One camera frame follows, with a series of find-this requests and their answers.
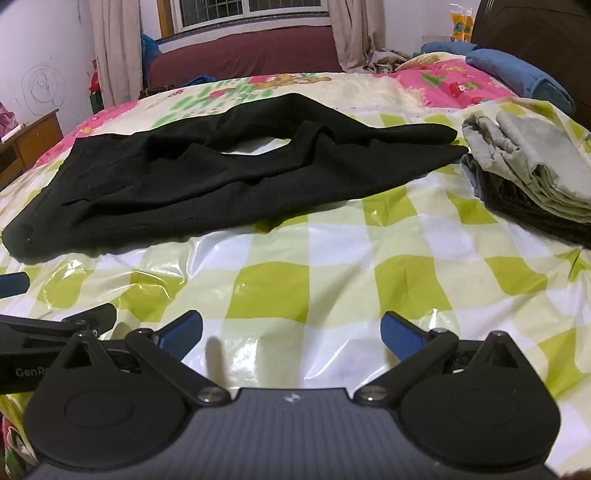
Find blue pillow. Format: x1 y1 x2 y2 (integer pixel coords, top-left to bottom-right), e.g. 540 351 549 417
465 47 575 116

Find folded grey pants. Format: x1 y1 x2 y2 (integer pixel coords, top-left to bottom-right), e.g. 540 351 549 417
462 110 591 213

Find orange packet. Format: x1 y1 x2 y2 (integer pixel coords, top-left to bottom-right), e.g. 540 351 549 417
450 2 476 44

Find pile of clutter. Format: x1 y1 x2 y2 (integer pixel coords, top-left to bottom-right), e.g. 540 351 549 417
369 48 419 75

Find blue plastic bag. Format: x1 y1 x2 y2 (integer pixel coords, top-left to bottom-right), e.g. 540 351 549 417
141 34 162 79

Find maroon window bench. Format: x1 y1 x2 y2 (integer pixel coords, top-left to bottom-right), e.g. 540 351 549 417
147 25 345 90

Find dark wooden headboard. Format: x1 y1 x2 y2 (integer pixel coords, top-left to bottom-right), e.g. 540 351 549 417
471 0 591 130

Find checked printed bed sheet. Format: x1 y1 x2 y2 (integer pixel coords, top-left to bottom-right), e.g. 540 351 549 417
0 52 591 480

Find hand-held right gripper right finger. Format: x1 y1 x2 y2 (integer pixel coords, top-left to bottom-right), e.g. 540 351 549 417
353 310 522 409

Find red and green bag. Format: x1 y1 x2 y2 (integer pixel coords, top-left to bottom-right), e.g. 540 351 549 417
89 60 105 114

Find pink cloth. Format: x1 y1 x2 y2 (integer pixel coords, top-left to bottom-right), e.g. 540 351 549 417
0 102 20 139

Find beige curtain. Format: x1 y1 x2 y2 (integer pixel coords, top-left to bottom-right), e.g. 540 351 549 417
329 0 376 72
89 0 160 109

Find folded dark clothes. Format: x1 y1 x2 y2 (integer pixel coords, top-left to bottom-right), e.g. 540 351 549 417
461 154 591 250

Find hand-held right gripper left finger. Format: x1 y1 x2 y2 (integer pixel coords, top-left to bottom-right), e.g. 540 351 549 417
62 310 230 408

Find black pants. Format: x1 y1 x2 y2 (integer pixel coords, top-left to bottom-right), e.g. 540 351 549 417
1 92 470 265

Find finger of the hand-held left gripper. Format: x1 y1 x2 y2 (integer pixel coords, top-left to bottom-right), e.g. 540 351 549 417
0 272 30 297
62 304 117 334

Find wooden cabinet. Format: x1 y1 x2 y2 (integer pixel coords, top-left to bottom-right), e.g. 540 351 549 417
0 108 64 188

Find barred window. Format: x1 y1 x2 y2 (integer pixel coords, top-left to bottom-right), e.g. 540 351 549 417
157 0 334 37

